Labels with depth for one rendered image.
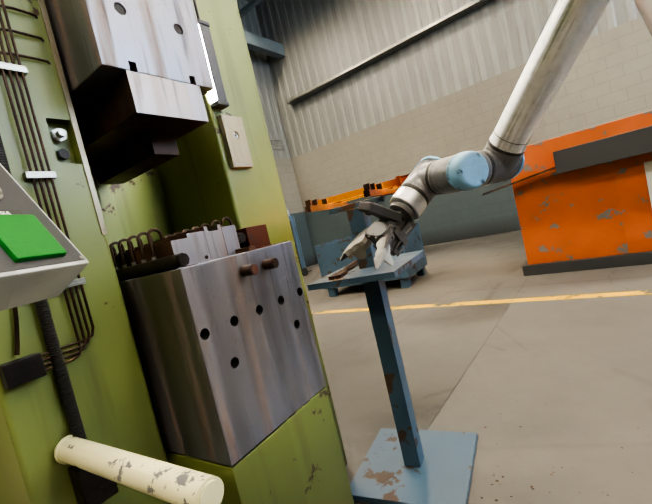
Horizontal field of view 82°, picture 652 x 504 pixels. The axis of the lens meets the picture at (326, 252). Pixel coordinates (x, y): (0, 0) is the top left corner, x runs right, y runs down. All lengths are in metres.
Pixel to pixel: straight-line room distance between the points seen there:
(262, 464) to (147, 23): 1.07
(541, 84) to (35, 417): 1.21
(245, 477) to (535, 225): 3.69
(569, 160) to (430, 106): 5.25
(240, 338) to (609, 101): 7.80
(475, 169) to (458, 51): 7.95
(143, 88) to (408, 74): 8.37
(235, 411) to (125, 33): 0.88
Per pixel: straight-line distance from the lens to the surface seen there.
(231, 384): 0.93
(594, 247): 4.22
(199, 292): 0.87
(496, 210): 8.42
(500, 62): 8.60
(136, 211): 1.46
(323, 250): 5.02
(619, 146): 3.99
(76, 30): 1.09
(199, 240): 0.96
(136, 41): 1.07
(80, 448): 0.90
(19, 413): 0.95
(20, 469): 0.98
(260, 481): 1.04
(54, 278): 0.65
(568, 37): 0.97
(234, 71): 1.48
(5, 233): 0.62
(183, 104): 1.07
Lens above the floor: 0.93
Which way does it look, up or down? 4 degrees down
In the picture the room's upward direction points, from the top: 13 degrees counter-clockwise
